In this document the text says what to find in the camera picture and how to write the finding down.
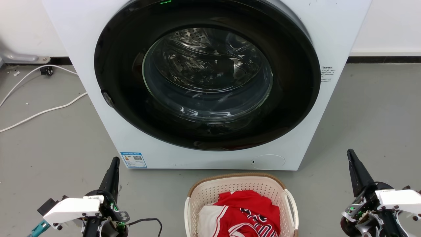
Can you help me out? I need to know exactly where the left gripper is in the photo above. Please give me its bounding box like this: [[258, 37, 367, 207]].
[[82, 157, 130, 237]]

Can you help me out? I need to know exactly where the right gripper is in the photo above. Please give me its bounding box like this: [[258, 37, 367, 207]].
[[340, 149, 403, 237]]

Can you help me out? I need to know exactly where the cream plastic laundry basket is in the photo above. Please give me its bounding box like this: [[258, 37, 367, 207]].
[[184, 173, 299, 237]]

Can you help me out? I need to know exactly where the blue energy label sticker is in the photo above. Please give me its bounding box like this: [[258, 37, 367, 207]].
[[120, 152, 148, 169]]

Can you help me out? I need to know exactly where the white front-load washing machine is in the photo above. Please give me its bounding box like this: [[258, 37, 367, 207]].
[[41, 0, 373, 171]]

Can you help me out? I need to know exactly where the teal connector piece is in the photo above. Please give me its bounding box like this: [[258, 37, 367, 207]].
[[28, 220, 51, 237]]

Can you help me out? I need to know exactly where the round white filter cover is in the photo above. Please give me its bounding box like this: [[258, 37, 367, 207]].
[[251, 154, 286, 170]]

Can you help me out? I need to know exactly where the round black washer door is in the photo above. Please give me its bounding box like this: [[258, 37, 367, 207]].
[[94, 0, 321, 151]]

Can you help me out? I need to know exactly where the white garment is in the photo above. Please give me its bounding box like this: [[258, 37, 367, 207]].
[[197, 204, 231, 237]]

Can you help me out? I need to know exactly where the small text warning sticker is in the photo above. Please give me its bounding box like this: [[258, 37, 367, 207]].
[[320, 66, 336, 83]]

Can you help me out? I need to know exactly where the red jersey garment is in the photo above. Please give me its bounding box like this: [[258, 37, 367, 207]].
[[212, 190, 281, 237]]

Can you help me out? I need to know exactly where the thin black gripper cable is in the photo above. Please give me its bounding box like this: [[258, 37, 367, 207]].
[[127, 218, 163, 237]]

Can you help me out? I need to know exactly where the white floor cable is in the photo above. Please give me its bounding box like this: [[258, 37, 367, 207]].
[[0, 92, 88, 133], [0, 65, 79, 108]]

